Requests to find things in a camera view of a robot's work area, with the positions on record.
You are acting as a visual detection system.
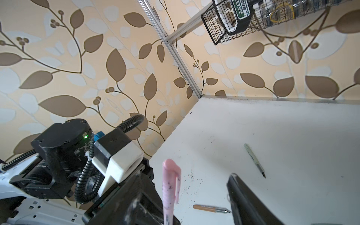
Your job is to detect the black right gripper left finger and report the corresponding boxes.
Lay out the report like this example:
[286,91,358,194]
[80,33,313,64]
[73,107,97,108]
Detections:
[82,159,181,225]

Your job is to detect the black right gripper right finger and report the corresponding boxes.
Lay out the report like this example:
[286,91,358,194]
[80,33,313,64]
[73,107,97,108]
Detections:
[226,173,283,225]

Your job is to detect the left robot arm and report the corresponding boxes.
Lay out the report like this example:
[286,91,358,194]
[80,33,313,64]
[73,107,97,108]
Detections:
[1,119,98,225]

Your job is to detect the brown pen uncapped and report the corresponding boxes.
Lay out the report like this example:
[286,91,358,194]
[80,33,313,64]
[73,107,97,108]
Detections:
[193,204,231,214]

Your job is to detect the green pen uncapped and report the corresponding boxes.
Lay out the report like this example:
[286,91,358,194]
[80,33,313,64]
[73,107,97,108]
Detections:
[244,143,266,178]

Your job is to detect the black tool in basket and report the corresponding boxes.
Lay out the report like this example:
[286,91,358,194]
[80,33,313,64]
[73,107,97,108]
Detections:
[213,0,263,35]

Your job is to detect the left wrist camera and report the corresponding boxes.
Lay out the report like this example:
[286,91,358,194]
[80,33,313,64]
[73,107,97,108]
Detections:
[92,129,144,197]

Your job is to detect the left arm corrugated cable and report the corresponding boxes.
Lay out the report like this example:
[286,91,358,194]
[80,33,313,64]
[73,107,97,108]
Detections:
[0,113,146,205]

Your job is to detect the black wire basket centre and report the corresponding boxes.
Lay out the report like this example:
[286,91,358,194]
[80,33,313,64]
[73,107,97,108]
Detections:
[201,0,344,45]

